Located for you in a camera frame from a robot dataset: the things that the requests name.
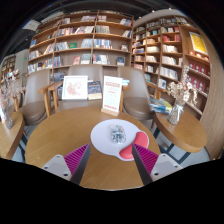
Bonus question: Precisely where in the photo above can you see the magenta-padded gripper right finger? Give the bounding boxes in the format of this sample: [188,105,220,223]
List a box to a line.
[131,143,184,186]

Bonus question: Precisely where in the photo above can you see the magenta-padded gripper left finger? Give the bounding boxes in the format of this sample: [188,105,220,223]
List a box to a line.
[41,143,92,186]

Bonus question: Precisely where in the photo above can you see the transparent computer mouse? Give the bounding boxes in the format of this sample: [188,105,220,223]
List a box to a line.
[109,124,127,145]

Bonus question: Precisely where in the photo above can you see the white mouse pad red rest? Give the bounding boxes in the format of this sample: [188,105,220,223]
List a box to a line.
[90,118,150,162]

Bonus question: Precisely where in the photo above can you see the round wooden side table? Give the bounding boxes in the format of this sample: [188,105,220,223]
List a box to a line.
[153,108,208,164]
[0,110,26,160]

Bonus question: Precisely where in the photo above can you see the glass vase beige dried flowers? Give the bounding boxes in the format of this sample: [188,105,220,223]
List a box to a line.
[166,64,199,126]

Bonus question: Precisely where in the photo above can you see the stack of colourful books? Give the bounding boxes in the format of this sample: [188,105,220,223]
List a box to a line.
[148,97,174,115]

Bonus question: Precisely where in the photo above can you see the beige wooden-armed armchair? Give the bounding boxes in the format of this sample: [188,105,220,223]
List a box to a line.
[117,65,158,122]
[48,64,125,113]
[18,68,56,127]

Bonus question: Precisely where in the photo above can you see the dark blue book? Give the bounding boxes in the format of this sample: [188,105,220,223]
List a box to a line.
[87,80,103,101]

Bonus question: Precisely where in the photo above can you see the white framed floral print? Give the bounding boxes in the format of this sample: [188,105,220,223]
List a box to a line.
[61,75,89,101]

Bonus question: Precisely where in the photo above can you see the white table sign wooden base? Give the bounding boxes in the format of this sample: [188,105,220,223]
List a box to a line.
[100,75,124,117]

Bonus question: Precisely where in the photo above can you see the curved wooden bookshelf unit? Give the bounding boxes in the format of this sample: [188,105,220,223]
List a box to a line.
[131,15,214,118]

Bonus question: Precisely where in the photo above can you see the distant wooden bookshelf unit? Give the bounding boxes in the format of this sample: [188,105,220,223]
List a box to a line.
[0,54,17,81]

